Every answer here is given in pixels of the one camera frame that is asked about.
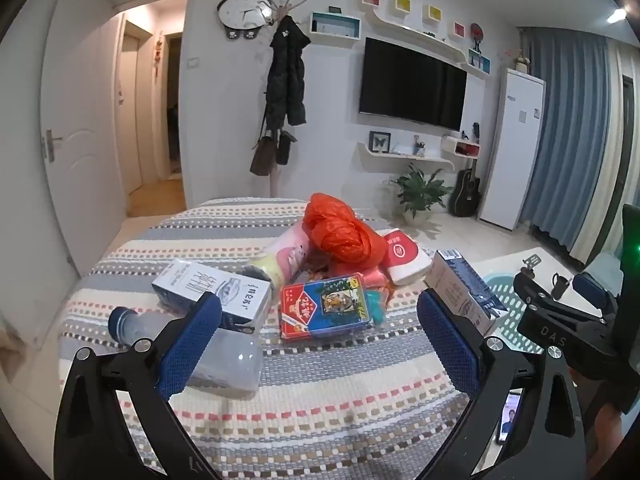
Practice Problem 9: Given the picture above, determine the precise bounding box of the brown shoulder bag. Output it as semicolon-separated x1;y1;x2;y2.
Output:
250;130;277;177

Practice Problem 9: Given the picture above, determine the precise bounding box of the blue and white carton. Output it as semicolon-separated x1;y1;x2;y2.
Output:
425;249;508;336

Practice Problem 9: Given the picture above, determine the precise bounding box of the potted green plant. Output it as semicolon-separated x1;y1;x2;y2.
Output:
382;165;453;226

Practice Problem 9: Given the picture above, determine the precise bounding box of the red paper cup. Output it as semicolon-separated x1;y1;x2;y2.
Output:
382;230;433;286

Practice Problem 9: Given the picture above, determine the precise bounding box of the black coat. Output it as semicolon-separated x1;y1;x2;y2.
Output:
265;15;311;128

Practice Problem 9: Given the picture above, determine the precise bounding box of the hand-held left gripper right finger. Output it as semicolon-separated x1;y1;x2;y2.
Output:
417;287;588;480

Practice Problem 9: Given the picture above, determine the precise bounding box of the black guitar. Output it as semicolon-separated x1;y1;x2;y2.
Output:
448;157;482;218

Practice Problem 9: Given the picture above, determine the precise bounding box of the hallway door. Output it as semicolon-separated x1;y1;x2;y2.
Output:
119;20;151;196

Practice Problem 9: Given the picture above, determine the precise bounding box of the red and blue card box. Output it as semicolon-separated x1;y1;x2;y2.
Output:
279;272;373;343

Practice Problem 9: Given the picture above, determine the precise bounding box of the long curved wall shelf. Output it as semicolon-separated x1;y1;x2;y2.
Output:
365;10;491;76

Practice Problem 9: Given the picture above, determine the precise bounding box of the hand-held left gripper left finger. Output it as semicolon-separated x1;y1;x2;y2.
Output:
52;290;223;480

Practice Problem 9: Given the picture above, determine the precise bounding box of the pink and yellow packet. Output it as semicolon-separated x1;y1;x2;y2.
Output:
247;225;316;286

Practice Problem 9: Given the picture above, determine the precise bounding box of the panda wall clock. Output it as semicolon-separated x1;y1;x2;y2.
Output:
216;0;273;41

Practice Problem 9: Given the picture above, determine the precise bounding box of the white room door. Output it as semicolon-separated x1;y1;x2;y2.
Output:
40;0;131;281

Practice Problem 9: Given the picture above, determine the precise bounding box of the blue and beige curtain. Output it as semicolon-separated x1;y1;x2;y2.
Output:
520;25;640;266

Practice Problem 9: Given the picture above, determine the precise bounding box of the wall television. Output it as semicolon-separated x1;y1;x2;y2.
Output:
358;36;468;132

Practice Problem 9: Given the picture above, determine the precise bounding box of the light blue plastic basket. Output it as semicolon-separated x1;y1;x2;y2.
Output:
482;265;532;356

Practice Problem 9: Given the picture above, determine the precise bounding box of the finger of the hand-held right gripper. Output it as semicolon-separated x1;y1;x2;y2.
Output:
572;272;623;323
514;255;561;313

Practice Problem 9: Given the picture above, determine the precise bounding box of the red and white shelf box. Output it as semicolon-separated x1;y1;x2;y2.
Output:
441;135;482;161

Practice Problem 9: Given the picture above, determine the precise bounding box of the red plastic bag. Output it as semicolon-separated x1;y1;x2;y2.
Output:
305;192;388;278

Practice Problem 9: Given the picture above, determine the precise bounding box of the white printed carton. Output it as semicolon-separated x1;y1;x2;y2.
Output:
151;261;273;333

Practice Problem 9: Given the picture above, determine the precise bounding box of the black smartphone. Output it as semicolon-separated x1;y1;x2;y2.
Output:
495;387;526;446

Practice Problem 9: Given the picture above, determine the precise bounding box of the black shoulder bag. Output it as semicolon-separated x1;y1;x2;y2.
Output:
275;130;296;166

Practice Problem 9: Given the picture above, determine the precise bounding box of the person's right forearm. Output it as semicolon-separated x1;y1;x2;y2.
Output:
587;400;626;466

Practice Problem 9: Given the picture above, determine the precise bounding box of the teal plastic wrapper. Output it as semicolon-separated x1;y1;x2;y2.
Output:
362;285;393;323

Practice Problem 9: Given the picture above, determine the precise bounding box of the clear plastic bottle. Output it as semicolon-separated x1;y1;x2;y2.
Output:
107;307;266;393

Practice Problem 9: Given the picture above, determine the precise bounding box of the low curved wall shelf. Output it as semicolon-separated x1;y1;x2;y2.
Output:
356;141;456;171

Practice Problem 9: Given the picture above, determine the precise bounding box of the metal door handle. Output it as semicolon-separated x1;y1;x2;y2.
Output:
42;129;63;163

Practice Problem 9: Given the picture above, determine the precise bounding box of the white and blue box shelf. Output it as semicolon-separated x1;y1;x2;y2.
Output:
309;10;362;46

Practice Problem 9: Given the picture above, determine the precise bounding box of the striped woven blanket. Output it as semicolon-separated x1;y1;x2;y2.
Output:
57;195;506;480

